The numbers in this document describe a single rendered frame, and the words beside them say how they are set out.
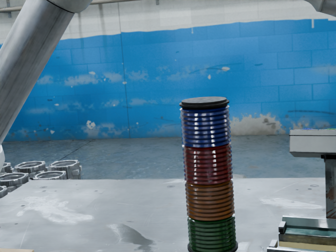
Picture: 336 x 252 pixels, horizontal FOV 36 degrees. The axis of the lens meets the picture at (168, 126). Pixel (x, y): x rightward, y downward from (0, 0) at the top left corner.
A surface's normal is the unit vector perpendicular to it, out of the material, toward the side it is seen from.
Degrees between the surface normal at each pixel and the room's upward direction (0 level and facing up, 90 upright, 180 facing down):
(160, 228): 0
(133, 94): 90
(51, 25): 114
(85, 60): 90
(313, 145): 68
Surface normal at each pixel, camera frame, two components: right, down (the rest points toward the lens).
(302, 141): -0.37, -0.20
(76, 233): -0.07, -0.98
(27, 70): 0.47, 0.54
